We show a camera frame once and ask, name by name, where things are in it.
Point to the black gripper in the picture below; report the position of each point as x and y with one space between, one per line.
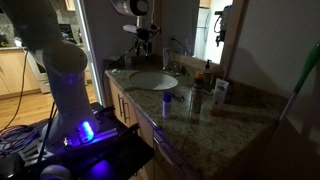
144 36

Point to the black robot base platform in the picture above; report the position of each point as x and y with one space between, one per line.
110 146

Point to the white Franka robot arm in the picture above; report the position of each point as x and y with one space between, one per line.
66 86

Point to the clear plastic water bottle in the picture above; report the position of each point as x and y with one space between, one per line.
127 61

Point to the white oval sink basin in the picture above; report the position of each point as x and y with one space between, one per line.
153 80

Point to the chrome faucet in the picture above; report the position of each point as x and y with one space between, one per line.
172 68

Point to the small white bottle purple cap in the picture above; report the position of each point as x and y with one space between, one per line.
166 105

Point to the pump soap bottle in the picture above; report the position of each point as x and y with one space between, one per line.
208 72

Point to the wooden vanity cabinet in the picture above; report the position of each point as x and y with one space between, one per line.
140 123

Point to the white oven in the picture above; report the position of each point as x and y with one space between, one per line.
37 71

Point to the black round knob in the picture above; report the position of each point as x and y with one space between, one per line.
55 172

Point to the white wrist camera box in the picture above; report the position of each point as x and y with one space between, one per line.
131 28

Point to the wall mirror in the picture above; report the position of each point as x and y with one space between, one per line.
200 30

